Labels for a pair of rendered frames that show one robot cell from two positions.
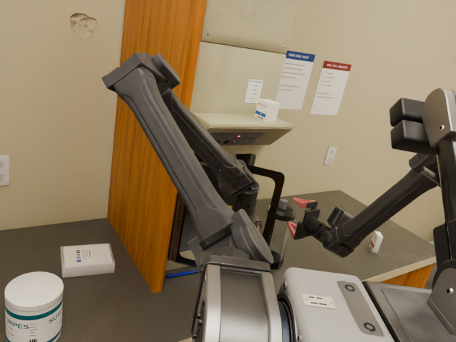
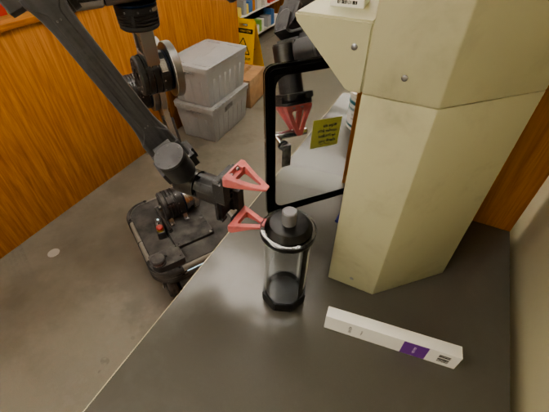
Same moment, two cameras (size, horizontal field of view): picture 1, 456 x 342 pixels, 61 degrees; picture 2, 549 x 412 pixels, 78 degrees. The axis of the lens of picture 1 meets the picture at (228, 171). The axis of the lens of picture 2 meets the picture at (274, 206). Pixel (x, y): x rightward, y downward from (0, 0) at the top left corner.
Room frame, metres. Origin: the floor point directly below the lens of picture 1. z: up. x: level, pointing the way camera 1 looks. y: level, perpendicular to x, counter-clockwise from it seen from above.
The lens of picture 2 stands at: (1.70, -0.45, 1.64)
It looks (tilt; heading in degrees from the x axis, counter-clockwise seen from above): 43 degrees down; 154
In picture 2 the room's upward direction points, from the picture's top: straight up
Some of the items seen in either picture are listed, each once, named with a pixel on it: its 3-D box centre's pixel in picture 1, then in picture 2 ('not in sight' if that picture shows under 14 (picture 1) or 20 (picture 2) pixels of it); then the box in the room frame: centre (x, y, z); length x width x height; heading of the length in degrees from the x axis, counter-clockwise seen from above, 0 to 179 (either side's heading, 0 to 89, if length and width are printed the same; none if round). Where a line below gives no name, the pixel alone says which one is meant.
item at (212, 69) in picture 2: not in sight; (209, 72); (-1.11, 0.34, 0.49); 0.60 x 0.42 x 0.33; 127
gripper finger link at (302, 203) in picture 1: (302, 207); (245, 186); (1.23, -0.28, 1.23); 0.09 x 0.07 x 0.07; 37
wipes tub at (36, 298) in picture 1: (34, 311); not in sight; (0.76, 0.41, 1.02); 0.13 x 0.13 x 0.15
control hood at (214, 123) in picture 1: (241, 134); (359, 24); (1.17, -0.02, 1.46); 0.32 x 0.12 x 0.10; 127
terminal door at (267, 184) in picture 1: (224, 220); (323, 139); (1.11, -0.02, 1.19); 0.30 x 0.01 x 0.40; 86
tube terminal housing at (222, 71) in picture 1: (205, 153); (443, 117); (1.32, 0.09, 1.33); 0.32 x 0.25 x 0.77; 127
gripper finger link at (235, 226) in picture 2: (297, 224); (247, 213); (1.23, -0.28, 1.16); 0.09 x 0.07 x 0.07; 37
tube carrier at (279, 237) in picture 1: (275, 235); (286, 261); (1.31, -0.23, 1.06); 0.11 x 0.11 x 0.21
